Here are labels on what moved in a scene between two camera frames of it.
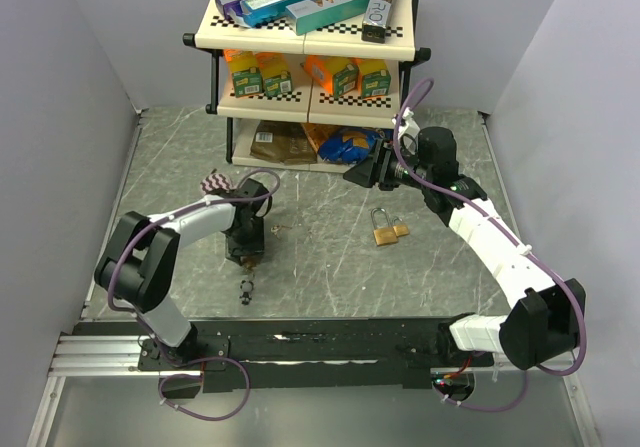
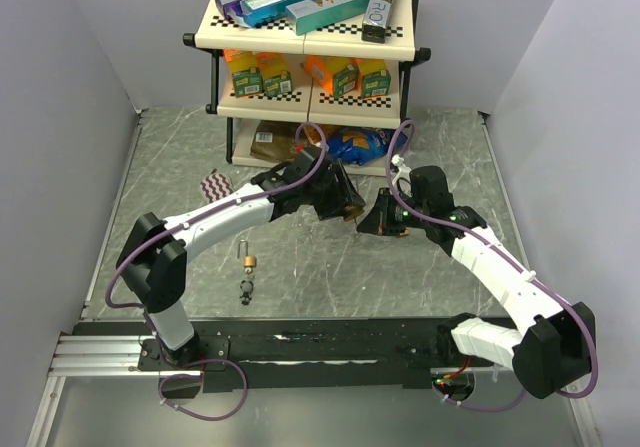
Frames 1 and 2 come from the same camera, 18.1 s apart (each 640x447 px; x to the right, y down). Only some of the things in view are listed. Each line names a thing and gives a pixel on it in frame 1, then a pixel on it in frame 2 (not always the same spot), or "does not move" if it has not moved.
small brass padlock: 250,262 does not move
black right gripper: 366,173 -> 378,221
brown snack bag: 286,142 does not move
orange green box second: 277,79 does not move
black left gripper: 235,250 -> 344,193
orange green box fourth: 375,77 does not move
